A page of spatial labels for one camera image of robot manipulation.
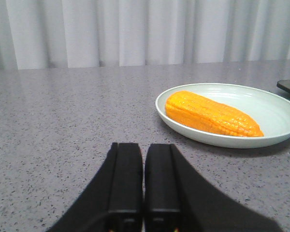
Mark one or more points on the orange corn cob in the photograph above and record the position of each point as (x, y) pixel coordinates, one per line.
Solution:
(204, 114)

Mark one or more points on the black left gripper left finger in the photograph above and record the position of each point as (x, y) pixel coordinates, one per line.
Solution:
(112, 201)

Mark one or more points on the white curtain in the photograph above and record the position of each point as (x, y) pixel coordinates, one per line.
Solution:
(38, 34)

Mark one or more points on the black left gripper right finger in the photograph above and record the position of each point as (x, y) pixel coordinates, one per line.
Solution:
(179, 199)

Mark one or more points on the pale green plate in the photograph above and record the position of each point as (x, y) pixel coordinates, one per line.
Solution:
(269, 110)

